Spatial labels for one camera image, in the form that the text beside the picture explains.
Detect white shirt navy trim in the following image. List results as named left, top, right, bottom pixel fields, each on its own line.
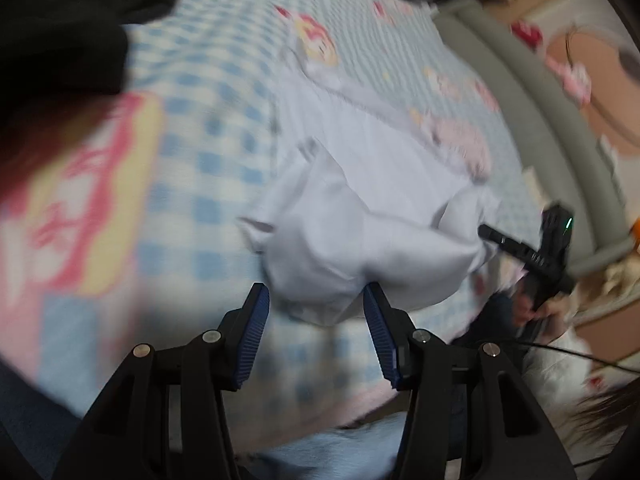
left=240, top=54, right=499, bottom=326

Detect person's right hand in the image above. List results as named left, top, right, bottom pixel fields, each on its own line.
left=512, top=278, right=569, bottom=328

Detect orange and cream plush toys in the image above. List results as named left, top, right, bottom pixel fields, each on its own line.
left=602, top=220, right=640, bottom=297

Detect folded pink patterned clothing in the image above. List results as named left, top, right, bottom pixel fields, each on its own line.
left=432, top=118, right=492, bottom=181

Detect blue checkered cartoon blanket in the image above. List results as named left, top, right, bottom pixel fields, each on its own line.
left=1, top=0, right=539, bottom=415

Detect pink plush toy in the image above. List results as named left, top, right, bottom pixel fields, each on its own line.
left=544, top=56, right=592, bottom=107

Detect red plush toy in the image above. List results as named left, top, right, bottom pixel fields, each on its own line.
left=510, top=21, right=544, bottom=51

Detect black garment pile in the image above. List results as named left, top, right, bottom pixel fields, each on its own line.
left=1, top=0, right=177, bottom=162

